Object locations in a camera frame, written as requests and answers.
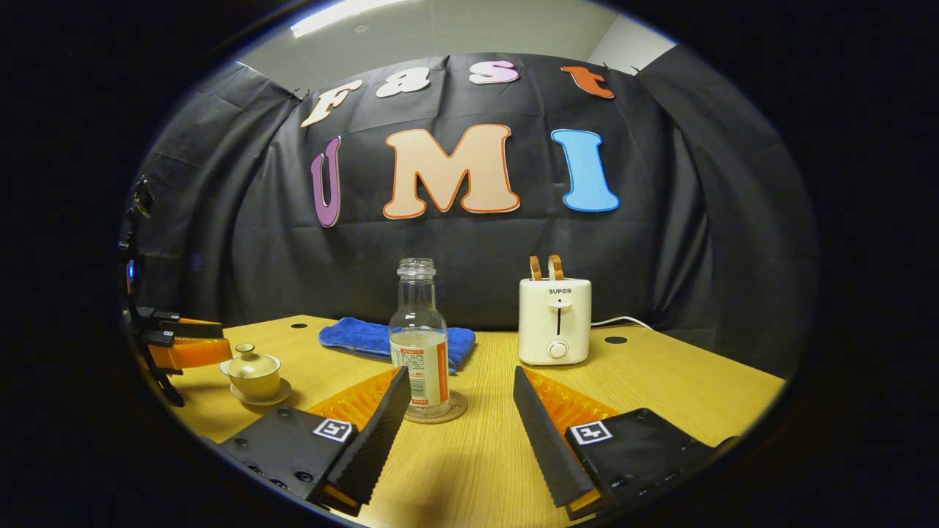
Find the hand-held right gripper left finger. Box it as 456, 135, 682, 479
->
216, 365, 412, 516

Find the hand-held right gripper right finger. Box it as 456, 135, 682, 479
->
512, 365, 738, 520

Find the round wooden coaster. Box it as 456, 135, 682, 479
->
402, 390, 468, 425

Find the clear plastic water bottle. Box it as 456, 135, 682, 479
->
389, 258, 450, 420

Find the blue folded towel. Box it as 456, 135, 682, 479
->
318, 317, 477, 373

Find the white toaster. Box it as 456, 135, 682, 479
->
518, 277, 592, 367

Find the black backdrop cloth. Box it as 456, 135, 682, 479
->
136, 44, 819, 378

